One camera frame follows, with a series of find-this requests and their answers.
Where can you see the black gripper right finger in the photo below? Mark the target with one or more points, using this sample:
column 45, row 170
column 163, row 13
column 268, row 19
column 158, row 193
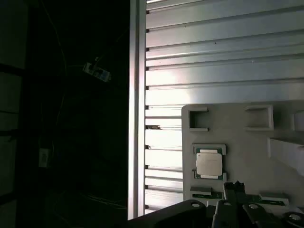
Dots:
column 251, row 216

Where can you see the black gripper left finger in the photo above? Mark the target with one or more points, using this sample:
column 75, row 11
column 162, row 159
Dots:
column 228, row 213

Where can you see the silver green CPU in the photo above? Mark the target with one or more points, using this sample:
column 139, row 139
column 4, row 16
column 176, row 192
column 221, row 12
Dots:
column 209, row 164

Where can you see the grey parts rack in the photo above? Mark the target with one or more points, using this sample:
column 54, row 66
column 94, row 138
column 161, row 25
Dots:
column 237, row 142

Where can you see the white power strip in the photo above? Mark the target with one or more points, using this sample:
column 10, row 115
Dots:
column 99, row 72

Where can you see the small white box device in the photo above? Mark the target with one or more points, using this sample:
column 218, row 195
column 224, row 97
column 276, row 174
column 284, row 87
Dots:
column 44, row 158

